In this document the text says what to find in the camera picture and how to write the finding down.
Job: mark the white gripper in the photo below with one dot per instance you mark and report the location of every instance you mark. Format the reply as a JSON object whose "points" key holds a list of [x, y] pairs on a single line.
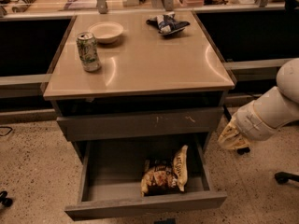
{"points": [[249, 121]]}

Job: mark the brown chip bag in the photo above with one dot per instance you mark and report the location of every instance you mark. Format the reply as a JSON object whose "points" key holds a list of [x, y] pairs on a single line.
{"points": [[163, 176]]}

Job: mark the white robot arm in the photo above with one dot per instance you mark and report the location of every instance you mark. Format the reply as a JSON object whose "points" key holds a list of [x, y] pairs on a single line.
{"points": [[261, 118]]}

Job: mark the closed grey top drawer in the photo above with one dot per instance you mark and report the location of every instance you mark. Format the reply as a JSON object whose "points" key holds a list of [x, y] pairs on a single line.
{"points": [[137, 124]]}

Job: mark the grey drawer cabinet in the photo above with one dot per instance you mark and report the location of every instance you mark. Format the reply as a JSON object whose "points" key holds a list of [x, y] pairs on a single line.
{"points": [[141, 72]]}

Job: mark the open grey middle drawer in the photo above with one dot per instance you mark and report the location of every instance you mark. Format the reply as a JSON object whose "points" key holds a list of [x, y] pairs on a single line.
{"points": [[112, 173]]}

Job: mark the black chair base caster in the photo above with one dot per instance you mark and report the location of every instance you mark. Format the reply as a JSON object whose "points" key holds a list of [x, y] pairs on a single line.
{"points": [[283, 177]]}

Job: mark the white bowl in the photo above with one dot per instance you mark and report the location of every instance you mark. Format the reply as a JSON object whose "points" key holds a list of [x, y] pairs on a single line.
{"points": [[106, 32]]}

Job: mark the green white soda can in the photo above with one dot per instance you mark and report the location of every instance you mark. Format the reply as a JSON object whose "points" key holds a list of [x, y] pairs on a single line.
{"points": [[87, 51]]}

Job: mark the purple booklet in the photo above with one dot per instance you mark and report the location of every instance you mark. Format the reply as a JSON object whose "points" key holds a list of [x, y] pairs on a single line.
{"points": [[80, 4]]}

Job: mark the black caster at left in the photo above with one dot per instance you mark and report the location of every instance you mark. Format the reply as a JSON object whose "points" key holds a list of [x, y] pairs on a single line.
{"points": [[4, 200]]}

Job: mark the black table leg frame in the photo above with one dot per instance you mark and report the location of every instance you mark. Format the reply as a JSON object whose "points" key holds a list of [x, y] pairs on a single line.
{"points": [[240, 151]]}

